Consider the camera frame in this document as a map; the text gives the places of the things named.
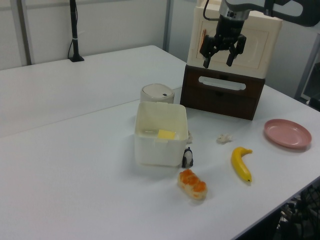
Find black white penguin figurine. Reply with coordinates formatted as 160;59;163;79
181;146;195;168

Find pink round plate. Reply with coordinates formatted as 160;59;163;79
264;118;313;150

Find orange glazed bread roll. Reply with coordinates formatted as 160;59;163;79
177;169;208;200

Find small cream lidded bin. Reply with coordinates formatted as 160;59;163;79
139;83;175;107

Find cream toy oven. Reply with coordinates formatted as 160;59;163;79
186;0;283;78

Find white drawer handle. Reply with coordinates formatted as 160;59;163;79
198;75;247;91

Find rose gold oven handle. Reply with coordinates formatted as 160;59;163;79
199;28;207;52

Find crumpled white paper ball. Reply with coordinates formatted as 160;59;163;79
216;133;233;145

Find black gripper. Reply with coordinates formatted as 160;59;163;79
199;17;247;69

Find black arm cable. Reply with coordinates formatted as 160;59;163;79
202;0;221;22

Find cream plastic box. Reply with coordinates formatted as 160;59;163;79
134;101;189;168

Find yellow cube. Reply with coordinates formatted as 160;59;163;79
157;129;177;140

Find black chair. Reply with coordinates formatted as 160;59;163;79
274;176;320;240

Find yellow banana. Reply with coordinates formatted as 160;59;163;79
230;146;253;184

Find black camera pole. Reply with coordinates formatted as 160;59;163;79
67;0;85;63

